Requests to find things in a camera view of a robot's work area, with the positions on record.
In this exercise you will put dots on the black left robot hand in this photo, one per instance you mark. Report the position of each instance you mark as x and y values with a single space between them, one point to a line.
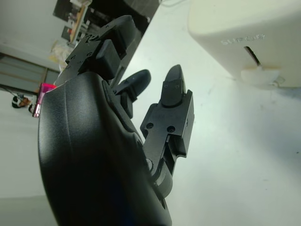
94 153

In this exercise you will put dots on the cream white two-slot toaster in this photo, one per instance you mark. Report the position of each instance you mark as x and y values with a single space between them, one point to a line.
247 23

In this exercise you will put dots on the pink lit laptop screen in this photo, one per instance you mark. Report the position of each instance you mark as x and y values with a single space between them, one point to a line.
44 90

